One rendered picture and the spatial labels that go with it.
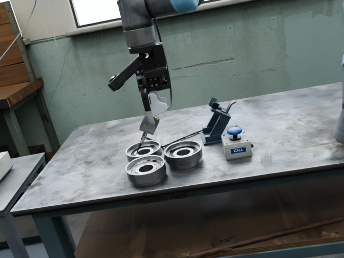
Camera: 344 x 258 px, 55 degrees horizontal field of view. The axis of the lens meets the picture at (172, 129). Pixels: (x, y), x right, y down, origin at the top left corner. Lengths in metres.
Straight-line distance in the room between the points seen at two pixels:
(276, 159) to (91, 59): 1.90
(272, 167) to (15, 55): 2.12
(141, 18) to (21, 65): 1.87
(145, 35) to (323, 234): 0.72
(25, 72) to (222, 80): 1.44
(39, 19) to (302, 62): 1.92
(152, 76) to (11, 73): 1.91
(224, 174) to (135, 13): 0.45
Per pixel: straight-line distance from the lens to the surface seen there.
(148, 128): 0.90
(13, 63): 2.64
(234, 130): 0.89
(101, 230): 1.19
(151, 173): 0.83
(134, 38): 0.83
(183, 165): 0.88
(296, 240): 1.02
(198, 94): 2.54
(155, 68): 0.85
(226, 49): 2.49
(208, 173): 0.85
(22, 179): 1.44
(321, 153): 0.91
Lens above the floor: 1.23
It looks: 21 degrees down
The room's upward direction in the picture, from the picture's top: 11 degrees counter-clockwise
